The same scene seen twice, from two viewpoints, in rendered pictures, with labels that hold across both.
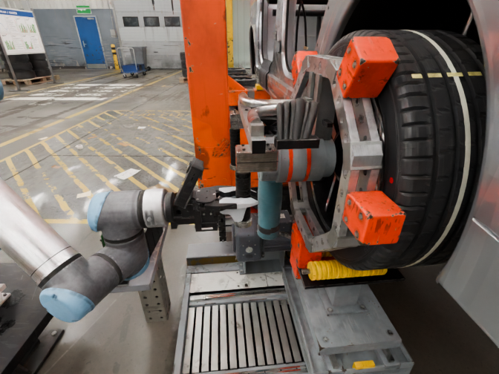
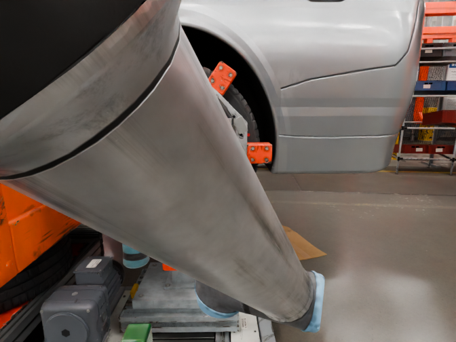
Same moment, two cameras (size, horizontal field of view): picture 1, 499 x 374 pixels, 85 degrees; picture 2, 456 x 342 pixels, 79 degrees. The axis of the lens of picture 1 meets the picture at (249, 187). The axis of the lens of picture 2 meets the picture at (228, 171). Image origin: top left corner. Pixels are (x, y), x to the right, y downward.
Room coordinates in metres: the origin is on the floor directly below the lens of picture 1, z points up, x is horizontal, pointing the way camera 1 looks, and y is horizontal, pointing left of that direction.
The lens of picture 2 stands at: (0.47, 0.77, 1.00)
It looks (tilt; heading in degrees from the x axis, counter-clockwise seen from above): 12 degrees down; 275
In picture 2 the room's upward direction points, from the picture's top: straight up
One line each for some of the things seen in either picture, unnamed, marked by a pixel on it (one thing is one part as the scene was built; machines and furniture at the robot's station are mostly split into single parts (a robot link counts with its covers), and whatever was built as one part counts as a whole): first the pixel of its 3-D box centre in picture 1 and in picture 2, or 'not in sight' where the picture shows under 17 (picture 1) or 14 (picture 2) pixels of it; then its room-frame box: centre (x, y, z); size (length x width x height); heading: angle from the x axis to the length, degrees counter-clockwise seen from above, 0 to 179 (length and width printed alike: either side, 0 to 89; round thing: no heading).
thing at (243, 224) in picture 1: (243, 197); not in sight; (0.57, 0.01, 0.83); 0.04 x 0.04 x 0.16
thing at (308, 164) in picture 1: (293, 158); not in sight; (0.75, -0.13, 0.85); 0.21 x 0.14 x 0.14; 96
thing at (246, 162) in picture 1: (255, 157); not in sight; (0.57, -0.01, 0.93); 0.09 x 0.05 x 0.05; 96
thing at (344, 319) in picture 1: (343, 280); (183, 260); (0.78, -0.37, 0.32); 0.40 x 0.30 x 0.28; 6
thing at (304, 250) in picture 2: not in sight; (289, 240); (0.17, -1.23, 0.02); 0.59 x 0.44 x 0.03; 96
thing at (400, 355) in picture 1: (336, 312); (184, 296); (0.78, -0.37, 0.13); 0.50 x 0.36 x 0.10; 6
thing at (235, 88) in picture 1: (246, 88); not in sight; (3.19, 0.03, 0.69); 0.52 x 0.17 x 0.35; 96
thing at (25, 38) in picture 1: (25, 48); not in sight; (8.18, 5.99, 0.98); 1.50 x 0.50 x 1.95; 179
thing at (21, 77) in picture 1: (27, 63); not in sight; (9.30, 6.92, 0.55); 1.40 x 0.80 x 1.09; 176
